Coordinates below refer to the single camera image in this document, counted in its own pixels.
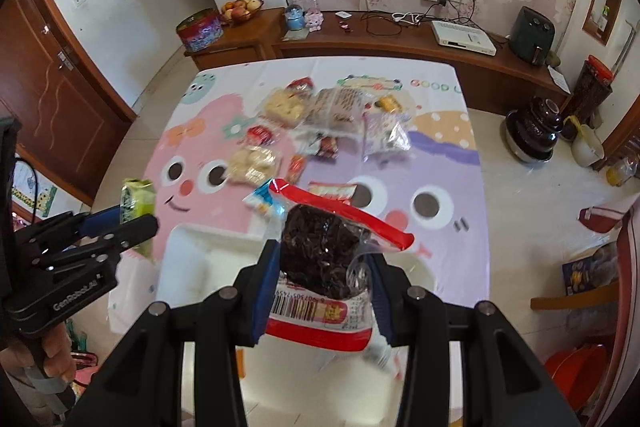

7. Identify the blue printed box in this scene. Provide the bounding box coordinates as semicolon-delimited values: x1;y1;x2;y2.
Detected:
561;252;618;298

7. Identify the dark green air fryer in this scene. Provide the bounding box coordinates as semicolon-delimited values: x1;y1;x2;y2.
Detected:
510;6;556;66

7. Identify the white set-top box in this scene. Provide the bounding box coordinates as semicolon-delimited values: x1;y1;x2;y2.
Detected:
431;20;497;56

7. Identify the brown bread packet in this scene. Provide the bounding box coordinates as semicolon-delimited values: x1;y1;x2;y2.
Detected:
302;87;373;132

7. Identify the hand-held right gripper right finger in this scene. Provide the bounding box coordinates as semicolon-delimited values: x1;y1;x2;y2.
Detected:
367;252;581;427

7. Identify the orange bucket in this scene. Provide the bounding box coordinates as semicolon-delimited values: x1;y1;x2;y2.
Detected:
545;344;611;413

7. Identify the pale cookie bag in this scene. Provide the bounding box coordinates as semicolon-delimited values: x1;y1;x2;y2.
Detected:
227;146;278;184

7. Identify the blue white candy packet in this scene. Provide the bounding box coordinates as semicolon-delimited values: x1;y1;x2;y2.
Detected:
243;184;281;218

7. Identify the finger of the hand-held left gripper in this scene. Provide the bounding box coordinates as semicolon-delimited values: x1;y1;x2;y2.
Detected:
15;205;126;253
35;214;160;273

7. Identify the dark dried fruit bag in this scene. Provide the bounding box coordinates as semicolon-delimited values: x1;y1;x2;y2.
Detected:
268;179;418;365

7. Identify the white plastic bin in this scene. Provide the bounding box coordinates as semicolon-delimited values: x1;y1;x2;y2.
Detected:
162;226;446;427

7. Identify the cartoon printed tablecloth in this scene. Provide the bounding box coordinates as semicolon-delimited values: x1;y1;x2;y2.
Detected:
107;59;488;338

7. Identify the red-lid jar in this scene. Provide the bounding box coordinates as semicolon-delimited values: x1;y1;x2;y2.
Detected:
562;55;614;128

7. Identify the green snack packet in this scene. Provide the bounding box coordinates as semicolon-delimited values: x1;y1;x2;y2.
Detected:
120;178;157;258

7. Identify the wooden television cabinet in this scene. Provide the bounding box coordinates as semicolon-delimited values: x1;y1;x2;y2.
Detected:
184;7;571;115

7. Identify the fruit bowl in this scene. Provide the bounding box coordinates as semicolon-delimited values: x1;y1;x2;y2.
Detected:
220;0;264;26

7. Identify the round printed tin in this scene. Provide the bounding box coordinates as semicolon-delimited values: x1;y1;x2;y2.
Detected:
176;8;223;52

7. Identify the pink ornament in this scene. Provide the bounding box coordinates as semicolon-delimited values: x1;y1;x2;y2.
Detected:
306;0;325;32

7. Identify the blue snow globe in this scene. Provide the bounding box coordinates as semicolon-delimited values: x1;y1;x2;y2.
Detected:
284;5;307;32

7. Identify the yellow liquid bottle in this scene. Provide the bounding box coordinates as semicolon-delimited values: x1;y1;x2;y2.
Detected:
606;157;636;186

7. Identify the wooden door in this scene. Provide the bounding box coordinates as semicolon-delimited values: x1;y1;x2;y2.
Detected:
0;0;138;208

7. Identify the yellow cookie bag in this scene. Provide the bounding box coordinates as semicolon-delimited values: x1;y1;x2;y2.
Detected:
260;78;316;128

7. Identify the dark red packet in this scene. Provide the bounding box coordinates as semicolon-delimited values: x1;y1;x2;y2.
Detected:
315;136;341;160

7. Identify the red white flat packet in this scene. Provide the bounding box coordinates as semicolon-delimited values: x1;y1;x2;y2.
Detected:
306;181;357;208

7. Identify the dark brown stacked cooker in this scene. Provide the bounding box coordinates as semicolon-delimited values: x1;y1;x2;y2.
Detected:
502;96;565;164

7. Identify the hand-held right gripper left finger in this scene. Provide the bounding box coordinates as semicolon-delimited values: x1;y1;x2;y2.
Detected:
97;239;281;427

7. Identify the white pitcher yellow handle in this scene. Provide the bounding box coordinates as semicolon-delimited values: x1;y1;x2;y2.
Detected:
564;116;606;168

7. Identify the slim red packet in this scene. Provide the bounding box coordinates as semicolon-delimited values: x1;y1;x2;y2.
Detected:
286;155;307;182

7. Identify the person's left hand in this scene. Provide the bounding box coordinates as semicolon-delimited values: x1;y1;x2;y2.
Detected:
0;322;77;380

